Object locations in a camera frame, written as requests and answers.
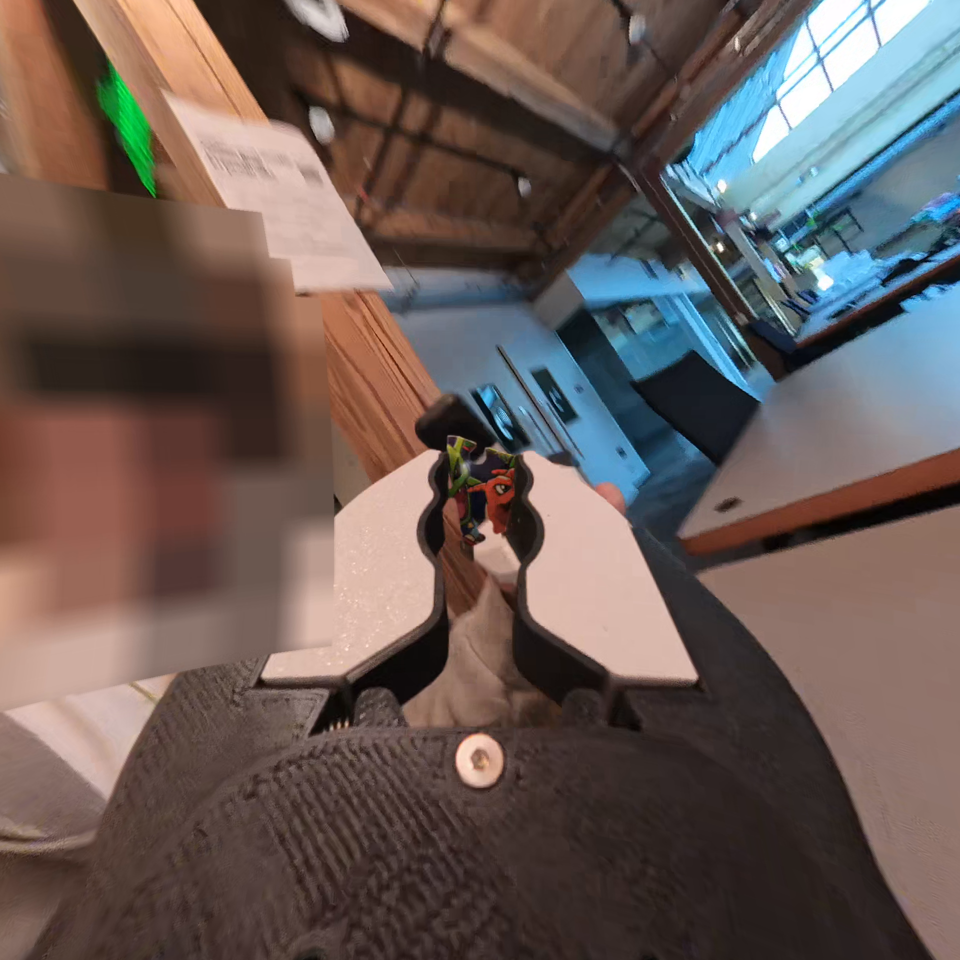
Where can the large glass window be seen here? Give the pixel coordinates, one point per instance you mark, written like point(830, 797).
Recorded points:
point(825, 90)

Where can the wooden pillar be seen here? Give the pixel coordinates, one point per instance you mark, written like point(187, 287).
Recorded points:
point(375, 360)

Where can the round ceiling lamp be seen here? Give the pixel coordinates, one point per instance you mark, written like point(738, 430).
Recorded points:
point(319, 13)
point(321, 124)

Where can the curved jigsaw puzzle piece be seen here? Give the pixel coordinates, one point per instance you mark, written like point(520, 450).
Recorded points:
point(491, 495)

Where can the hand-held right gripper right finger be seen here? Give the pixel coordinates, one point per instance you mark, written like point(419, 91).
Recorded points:
point(600, 600)

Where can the dark office chair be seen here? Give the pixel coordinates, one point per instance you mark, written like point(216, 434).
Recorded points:
point(697, 405)

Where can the dark framed wall picture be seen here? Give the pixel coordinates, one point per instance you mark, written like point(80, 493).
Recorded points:
point(553, 396)
point(495, 416)

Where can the green glowing sign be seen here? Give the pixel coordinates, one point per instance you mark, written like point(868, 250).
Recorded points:
point(129, 127)

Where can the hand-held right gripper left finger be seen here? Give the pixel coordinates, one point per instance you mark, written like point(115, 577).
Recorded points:
point(382, 570)

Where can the white paper notice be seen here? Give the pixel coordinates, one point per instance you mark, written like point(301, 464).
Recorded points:
point(285, 195)

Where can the wood-edged grey table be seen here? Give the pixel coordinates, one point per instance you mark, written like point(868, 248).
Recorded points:
point(840, 420)

